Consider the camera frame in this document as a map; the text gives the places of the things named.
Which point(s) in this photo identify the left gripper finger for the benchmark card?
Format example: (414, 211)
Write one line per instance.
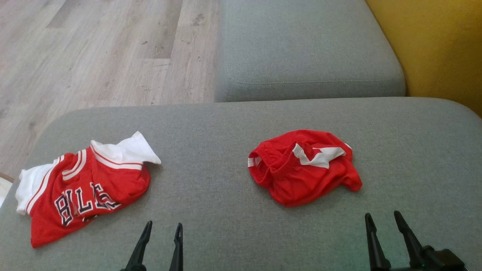
(177, 252)
(140, 250)

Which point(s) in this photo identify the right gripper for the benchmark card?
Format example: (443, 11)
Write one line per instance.
(444, 261)

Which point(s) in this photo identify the red white basketball jersey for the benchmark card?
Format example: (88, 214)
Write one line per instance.
(94, 180)

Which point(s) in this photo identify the red shorts with white trim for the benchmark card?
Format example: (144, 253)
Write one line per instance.
(297, 180)

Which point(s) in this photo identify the large grey sofa seat cushion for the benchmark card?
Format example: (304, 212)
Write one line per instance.
(211, 150)

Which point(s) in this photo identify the small grey sofa cushion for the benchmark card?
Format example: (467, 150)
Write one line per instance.
(301, 45)

